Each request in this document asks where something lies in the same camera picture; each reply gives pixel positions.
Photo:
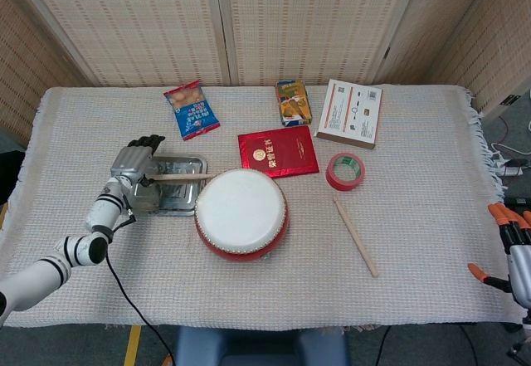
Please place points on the yellow snack box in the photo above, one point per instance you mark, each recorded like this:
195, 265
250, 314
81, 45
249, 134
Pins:
292, 102

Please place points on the white power strip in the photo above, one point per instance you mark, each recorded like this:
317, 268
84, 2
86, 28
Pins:
512, 171

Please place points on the red tape roll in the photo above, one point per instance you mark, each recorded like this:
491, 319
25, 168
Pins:
344, 186

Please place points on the bamboo folding screen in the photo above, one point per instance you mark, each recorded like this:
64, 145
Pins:
145, 30

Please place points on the wooden drumstick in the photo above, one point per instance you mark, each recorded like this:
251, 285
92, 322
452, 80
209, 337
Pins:
182, 177
356, 237

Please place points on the beige woven tablecloth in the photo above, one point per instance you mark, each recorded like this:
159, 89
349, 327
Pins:
415, 216

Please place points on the rectangular metal tray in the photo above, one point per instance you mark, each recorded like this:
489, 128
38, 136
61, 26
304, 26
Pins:
182, 200

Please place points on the black bulky object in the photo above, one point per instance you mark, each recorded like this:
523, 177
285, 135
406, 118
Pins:
10, 175

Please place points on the red certificate booklet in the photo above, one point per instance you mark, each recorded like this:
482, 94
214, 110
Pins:
278, 150

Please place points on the yellow floor tape strip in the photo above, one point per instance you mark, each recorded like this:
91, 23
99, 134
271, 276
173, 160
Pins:
132, 345

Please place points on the red drum with white skin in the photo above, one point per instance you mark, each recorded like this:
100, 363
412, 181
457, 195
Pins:
240, 212

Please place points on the blue snack bag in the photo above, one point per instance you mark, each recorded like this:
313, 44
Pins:
191, 110

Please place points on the white cardboard product box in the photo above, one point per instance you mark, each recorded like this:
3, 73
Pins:
352, 113

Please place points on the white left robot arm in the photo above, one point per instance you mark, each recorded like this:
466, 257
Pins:
41, 272

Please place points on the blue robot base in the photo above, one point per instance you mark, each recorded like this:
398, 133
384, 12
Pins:
199, 345

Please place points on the black-fingered silver left robot hand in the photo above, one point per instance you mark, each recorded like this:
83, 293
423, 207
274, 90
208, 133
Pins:
130, 160

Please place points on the orange-tipped silver right robot hand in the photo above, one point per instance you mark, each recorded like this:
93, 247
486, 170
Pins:
520, 266

